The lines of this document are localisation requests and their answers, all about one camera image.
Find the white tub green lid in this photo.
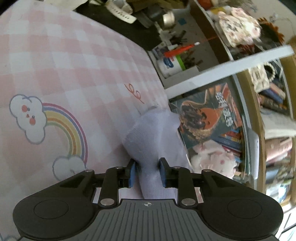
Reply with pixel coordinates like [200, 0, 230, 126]
[157, 55, 186, 78]

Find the large orange dark cover book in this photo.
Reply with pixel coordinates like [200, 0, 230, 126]
[170, 82, 243, 149]

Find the white pink plush bunny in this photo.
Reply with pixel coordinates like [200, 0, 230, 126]
[190, 140, 238, 179]

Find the pink checkered cartoon bedsheet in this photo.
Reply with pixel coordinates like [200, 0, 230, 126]
[1, 1, 168, 240]

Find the white wooden bookshelf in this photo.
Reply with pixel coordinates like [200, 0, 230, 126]
[162, 0, 296, 209]

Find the round metal tin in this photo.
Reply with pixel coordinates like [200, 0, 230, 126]
[162, 11, 175, 29]

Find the row of colourful books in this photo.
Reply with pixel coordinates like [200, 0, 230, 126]
[212, 127, 244, 159]

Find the lavender fleece garment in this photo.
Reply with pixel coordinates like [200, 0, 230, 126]
[123, 107, 191, 199]

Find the pink cylindrical box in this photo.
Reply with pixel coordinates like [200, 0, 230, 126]
[265, 137, 293, 165]

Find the floral pink fabric bundle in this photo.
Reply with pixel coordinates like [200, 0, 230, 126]
[217, 7, 261, 48]

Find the red tube bottle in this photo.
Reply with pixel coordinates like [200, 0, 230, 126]
[164, 42, 200, 58]

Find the cream quilted pearl handbag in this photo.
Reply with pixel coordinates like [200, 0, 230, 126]
[248, 62, 276, 93]

